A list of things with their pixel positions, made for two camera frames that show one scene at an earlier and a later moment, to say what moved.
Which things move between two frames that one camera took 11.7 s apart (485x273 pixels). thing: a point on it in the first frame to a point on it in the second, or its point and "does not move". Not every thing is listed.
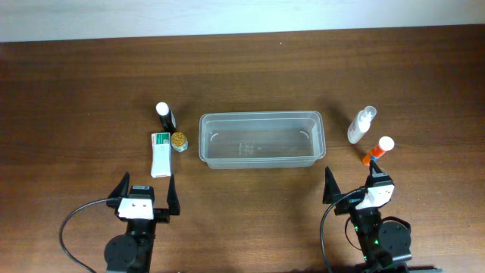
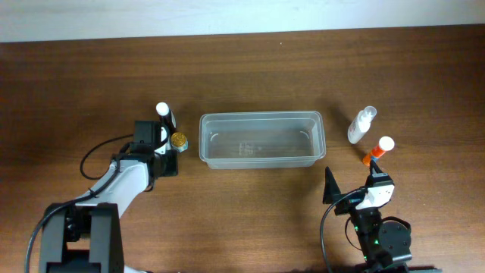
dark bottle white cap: (166, 116) does not move
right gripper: (332, 189) does not move
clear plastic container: (261, 140) does not move
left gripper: (163, 214) to (173, 162)
